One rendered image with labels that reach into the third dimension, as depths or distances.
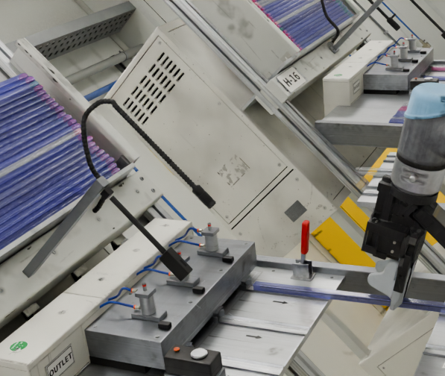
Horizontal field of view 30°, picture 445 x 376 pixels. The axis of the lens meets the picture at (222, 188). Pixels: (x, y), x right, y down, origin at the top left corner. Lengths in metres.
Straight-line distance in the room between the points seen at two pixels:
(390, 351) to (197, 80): 0.95
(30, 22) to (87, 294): 3.20
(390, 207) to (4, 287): 0.59
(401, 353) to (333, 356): 1.71
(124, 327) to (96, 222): 0.27
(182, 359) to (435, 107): 0.49
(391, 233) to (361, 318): 3.23
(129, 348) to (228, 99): 1.19
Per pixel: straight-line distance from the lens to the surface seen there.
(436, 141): 1.17
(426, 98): 1.16
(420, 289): 1.41
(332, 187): 2.34
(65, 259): 1.37
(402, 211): 1.25
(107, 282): 1.34
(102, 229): 1.45
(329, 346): 4.16
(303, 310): 1.34
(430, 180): 1.21
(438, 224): 1.24
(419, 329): 2.39
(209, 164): 2.39
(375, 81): 2.47
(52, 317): 1.27
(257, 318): 1.33
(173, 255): 1.13
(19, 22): 4.38
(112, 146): 1.59
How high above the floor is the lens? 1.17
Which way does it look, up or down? 2 degrees up
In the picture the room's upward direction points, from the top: 44 degrees counter-clockwise
